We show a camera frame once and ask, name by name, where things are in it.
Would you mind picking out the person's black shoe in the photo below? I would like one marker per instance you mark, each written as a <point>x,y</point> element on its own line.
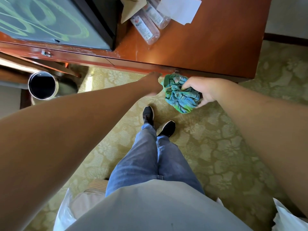
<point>148,115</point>
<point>167,129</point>

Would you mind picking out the white paper slip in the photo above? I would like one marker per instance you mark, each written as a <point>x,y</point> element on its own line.
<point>179,8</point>

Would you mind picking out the person's legs in blue jeans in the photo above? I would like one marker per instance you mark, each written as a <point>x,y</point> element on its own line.
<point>149,161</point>

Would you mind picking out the brown cardboard pieces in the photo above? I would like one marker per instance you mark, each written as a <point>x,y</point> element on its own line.
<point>131,8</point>

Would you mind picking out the person's right forearm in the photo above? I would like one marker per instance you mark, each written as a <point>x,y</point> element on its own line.
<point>272,132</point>

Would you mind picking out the green blue cleaning cloth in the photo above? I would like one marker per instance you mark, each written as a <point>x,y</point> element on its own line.
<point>180,98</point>

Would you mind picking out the person's right hand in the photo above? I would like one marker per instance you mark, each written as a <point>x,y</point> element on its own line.
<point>209,90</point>

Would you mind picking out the grey mini fridge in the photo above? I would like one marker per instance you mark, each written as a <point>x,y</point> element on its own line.
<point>48,19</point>

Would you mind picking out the round metal trash bin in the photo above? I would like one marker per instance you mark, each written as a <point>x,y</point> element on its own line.
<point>42,85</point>

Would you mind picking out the person's left forearm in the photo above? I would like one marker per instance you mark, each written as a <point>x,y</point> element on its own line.
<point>60,141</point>

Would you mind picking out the person's right black shoe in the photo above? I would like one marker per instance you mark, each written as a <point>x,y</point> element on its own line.
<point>167,129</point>

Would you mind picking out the person's grey shirt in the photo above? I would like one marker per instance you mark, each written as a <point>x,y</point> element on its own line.
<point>156,209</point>

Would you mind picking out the person's left black shoe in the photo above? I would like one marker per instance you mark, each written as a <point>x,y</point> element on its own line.
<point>148,115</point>

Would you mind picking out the person's left hand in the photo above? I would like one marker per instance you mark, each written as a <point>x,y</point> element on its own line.
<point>154,82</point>

